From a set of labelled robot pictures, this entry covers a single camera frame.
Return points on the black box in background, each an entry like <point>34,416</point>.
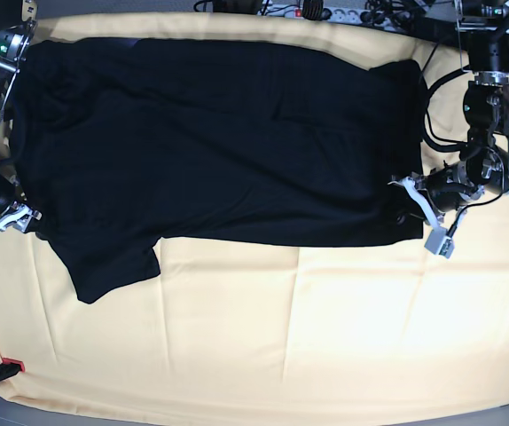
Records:
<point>435,31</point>

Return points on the black T-shirt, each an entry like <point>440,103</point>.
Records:
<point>124,143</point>

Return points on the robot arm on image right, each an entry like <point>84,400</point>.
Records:
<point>483,165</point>

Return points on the white power strip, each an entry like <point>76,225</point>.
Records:
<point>374,14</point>

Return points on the yellow table cloth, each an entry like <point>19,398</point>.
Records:
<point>244,334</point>

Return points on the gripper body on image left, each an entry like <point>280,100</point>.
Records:
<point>9,200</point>

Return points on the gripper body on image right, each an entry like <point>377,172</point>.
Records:
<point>452,187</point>

